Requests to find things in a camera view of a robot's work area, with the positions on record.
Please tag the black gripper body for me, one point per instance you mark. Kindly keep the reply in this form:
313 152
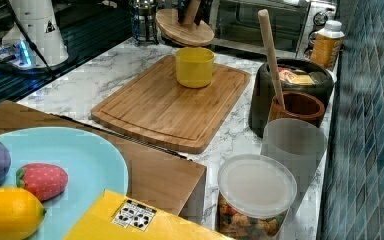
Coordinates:
194 11

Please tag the round wooden lid with knob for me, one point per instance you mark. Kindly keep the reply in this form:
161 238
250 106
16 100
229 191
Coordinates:
183 34

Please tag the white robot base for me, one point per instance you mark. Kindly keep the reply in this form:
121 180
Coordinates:
46 46

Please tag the bamboo cutting board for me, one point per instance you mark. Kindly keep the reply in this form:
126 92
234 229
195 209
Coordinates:
156 109

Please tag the snack jar with clear lid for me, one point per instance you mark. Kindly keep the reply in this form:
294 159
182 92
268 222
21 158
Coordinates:
255 195

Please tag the stainless toaster oven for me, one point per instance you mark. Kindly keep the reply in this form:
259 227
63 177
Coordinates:
291 25

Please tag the yellow cup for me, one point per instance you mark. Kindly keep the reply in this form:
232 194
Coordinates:
194 66

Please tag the wooden pestle stick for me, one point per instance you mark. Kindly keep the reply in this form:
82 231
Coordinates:
270 53

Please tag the glass french press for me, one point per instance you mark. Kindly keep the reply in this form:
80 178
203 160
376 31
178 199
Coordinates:
143 13

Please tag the dark round canister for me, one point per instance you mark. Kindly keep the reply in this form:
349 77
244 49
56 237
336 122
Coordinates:
263 91

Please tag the orange bottle with white cap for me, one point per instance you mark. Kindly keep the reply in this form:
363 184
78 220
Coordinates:
327 44

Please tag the brown wooden utensil cup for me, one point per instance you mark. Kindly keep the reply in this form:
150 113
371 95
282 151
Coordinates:
298 105

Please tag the frosted plastic cup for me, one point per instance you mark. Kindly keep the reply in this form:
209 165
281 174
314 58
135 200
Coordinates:
297 145

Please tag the wooden box stand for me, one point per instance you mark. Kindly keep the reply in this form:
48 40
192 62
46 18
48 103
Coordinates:
157 177

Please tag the light blue plate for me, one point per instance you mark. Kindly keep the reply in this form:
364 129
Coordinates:
92 163

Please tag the yellow cardboard box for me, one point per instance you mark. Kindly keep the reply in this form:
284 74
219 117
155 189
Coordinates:
117 217

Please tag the red plush strawberry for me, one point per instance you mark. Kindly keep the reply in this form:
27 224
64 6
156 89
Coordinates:
44 181

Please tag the yellow toy lemon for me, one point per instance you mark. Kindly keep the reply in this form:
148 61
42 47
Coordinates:
21 213

